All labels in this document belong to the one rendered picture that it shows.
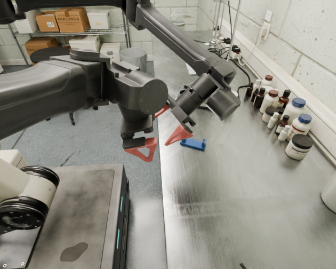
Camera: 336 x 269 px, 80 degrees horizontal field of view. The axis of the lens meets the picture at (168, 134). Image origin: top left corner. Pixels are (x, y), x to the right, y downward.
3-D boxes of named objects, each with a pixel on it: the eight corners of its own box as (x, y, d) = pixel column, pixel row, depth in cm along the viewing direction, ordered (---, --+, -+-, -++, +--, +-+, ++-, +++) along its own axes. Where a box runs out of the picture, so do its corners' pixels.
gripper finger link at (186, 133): (161, 135, 60) (184, 113, 58) (175, 153, 56) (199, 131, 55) (149, 129, 54) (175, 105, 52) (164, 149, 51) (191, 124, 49)
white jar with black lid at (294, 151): (284, 145, 80) (290, 132, 75) (302, 149, 79) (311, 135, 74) (286, 158, 75) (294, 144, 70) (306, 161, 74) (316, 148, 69)
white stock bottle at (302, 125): (294, 132, 86) (306, 110, 78) (305, 142, 81) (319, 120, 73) (281, 135, 84) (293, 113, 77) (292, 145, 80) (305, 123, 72)
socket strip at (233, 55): (233, 60, 144) (234, 53, 141) (218, 41, 173) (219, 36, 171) (240, 59, 144) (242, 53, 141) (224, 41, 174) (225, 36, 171)
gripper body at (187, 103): (172, 105, 60) (190, 87, 59) (191, 128, 56) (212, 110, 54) (161, 96, 55) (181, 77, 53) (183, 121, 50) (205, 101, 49)
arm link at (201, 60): (124, 21, 70) (125, -15, 61) (136, 16, 73) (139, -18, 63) (215, 101, 59) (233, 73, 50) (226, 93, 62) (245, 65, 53)
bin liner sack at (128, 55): (123, 89, 258) (118, 57, 231) (125, 78, 283) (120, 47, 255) (149, 88, 260) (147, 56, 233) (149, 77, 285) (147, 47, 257)
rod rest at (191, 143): (179, 144, 81) (180, 137, 78) (182, 139, 83) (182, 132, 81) (204, 150, 78) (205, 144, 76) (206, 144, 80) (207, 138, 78)
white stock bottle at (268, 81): (269, 92, 110) (276, 75, 103) (266, 97, 107) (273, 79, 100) (259, 89, 112) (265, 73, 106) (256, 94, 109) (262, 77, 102)
